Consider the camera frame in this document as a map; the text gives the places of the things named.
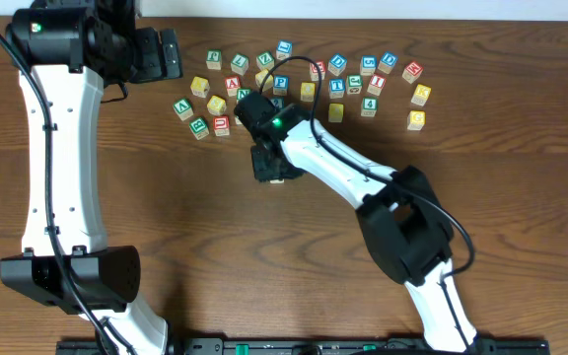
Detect yellow o block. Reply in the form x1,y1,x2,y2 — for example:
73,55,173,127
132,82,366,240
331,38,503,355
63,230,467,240
300,82,316,103
328,103,344,123

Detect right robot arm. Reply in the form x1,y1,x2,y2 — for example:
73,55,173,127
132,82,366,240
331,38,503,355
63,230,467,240
234,92,476,353

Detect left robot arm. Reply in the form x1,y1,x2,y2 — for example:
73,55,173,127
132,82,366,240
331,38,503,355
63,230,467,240
0,0,183,354

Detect yellow K letter block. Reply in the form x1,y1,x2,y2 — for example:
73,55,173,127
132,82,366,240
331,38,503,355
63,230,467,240
190,76,210,98

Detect green J letter block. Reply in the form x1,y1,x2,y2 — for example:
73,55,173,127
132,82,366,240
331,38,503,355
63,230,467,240
206,49,222,70

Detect green V letter block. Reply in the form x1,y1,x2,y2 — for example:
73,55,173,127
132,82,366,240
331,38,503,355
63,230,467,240
173,98,194,121

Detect red U block lower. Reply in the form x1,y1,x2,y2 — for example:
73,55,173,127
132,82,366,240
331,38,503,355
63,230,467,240
213,115,230,136

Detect red u block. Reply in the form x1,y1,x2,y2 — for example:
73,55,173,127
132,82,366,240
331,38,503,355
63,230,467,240
213,115,230,136
309,61,326,82

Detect blue 2 number block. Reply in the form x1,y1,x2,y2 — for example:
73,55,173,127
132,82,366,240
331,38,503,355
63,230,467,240
270,98,284,109

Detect green N letter block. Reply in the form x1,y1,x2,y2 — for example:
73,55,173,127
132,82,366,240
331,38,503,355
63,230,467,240
237,88,252,102

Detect yellow S block lower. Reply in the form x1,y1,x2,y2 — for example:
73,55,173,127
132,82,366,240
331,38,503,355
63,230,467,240
207,95,227,116

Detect yellow s block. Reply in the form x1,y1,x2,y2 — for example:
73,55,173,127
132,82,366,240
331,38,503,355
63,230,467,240
255,69,274,92
207,95,227,116

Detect red A letter block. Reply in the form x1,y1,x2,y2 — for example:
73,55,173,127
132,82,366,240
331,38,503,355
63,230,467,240
225,75,242,97

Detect green B letter block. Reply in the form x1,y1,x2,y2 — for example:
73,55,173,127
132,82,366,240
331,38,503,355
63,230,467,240
188,116,210,140

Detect blue P letter block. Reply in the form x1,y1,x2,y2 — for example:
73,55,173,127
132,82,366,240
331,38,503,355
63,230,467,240
273,75,289,97

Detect yellow S block upper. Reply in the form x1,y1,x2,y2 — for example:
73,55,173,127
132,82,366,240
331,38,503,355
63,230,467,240
255,69,274,92

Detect red U block upper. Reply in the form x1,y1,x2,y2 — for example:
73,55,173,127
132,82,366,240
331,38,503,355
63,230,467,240
309,61,326,82

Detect blue T letter block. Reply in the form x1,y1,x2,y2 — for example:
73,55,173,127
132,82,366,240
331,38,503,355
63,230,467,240
329,78,345,99

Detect green Z letter block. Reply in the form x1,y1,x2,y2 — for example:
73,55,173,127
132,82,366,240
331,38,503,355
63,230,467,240
256,51,275,71

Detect blue L block top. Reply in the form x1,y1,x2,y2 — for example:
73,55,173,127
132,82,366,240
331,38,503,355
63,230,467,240
276,40,293,60

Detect green 4 number block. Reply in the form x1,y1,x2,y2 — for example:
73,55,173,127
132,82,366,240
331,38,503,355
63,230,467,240
361,97,379,117

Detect green J block right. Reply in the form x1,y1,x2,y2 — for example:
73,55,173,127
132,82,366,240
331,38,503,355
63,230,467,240
346,75,363,95

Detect blue D block left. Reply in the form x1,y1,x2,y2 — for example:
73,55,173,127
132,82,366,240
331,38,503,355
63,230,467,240
327,53,347,77

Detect blue d block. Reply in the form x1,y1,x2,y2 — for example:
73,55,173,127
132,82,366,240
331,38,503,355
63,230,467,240
327,53,347,77
378,51,398,74

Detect red I letter block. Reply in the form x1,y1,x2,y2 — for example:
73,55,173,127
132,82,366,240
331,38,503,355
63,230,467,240
367,74,387,96

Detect blue 5 number block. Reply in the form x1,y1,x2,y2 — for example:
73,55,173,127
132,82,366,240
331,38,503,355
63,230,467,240
360,55,377,76

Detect yellow G letter block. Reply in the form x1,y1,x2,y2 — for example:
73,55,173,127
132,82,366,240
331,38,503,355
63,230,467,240
407,110,426,131

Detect blue D block right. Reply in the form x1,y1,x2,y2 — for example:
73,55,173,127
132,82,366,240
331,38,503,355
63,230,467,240
378,51,398,74

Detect yellow K block right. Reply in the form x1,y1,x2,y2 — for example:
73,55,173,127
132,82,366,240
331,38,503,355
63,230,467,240
411,84,432,107

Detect red E block upper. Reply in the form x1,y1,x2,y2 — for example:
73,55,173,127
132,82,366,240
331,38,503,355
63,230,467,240
402,61,423,84

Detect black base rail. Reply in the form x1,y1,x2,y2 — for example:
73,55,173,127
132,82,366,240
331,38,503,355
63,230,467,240
55,336,550,355

